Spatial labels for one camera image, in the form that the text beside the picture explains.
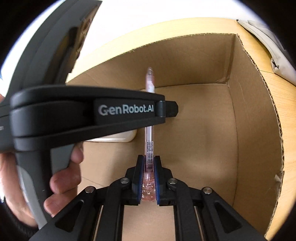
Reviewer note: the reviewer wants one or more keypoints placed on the beige phone case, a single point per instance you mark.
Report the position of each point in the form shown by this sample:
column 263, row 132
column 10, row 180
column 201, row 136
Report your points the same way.
column 115, row 139

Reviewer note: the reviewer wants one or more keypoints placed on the person's left hand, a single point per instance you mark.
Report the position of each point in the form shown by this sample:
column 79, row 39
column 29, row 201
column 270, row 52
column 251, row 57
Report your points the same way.
column 64, row 178

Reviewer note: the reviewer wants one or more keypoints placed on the pink clear pen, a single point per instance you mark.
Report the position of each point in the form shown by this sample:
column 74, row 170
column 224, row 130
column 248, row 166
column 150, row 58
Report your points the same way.
column 149, row 139

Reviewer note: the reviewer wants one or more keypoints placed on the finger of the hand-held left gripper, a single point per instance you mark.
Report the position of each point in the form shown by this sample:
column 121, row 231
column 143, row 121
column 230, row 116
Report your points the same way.
column 171, row 109

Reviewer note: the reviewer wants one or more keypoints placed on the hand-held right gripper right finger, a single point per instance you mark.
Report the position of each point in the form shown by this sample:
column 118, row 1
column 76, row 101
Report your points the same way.
column 157, row 178

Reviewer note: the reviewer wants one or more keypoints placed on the brown cardboard box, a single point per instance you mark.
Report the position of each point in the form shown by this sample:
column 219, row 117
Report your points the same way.
column 196, row 139

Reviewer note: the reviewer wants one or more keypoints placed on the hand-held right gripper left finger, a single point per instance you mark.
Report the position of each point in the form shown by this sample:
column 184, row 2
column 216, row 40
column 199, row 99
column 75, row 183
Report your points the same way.
column 140, row 176

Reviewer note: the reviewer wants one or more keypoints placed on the person's left forearm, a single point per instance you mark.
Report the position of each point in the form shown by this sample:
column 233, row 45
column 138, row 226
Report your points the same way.
column 20, row 229

